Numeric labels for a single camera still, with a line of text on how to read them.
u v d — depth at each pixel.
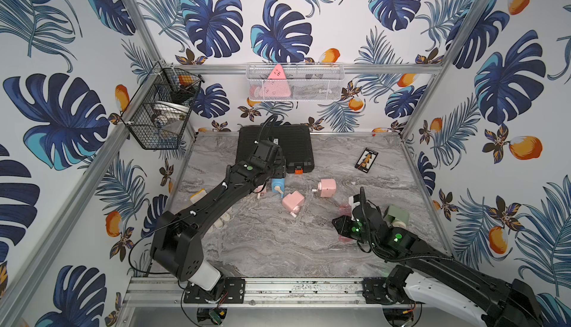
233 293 0.74
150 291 0.76
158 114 0.82
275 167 0.75
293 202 0.90
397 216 0.87
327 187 0.92
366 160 1.09
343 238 0.86
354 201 0.70
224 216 0.92
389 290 0.66
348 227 0.70
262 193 0.98
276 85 0.90
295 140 1.10
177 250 0.42
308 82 1.03
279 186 0.93
